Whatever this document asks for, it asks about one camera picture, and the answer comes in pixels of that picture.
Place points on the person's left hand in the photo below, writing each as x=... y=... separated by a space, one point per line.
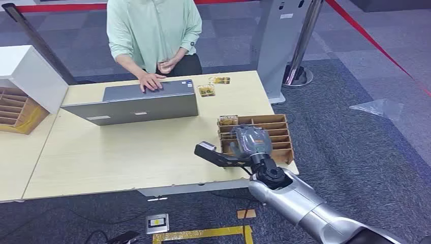
x=165 y=65

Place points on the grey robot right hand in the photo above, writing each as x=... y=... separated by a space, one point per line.
x=252 y=143

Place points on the person's right hand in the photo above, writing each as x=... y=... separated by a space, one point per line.
x=150 y=81

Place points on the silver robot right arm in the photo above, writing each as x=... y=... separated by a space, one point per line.
x=303 y=205

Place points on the wooden slotted card organizer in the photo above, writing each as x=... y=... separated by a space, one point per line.
x=281 y=134

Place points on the gold patterned card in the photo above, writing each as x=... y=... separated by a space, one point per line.
x=206 y=90
x=228 y=120
x=220 y=80

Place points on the person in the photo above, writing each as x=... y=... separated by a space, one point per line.
x=151 y=30

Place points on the grey laptop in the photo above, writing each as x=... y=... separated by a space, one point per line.
x=141 y=107

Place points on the brown tape patch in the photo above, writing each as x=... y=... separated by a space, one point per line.
x=246 y=214

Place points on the grey kiosk stand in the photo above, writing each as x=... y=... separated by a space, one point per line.
x=274 y=47

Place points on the red barrier belt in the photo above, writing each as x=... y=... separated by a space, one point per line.
x=367 y=35
x=67 y=7

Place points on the white cabinet box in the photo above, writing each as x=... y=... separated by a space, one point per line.
x=30 y=74

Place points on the metal floor socket box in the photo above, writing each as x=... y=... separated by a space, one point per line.
x=157 y=223

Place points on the clear plastic sheet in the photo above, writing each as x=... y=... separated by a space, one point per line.
x=378 y=108

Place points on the wooden slotted shelf rack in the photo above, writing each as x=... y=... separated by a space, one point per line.
x=18 y=113

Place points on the black device on floor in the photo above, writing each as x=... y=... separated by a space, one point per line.
x=124 y=237

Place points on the chrome stanchion post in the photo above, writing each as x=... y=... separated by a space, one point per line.
x=304 y=37

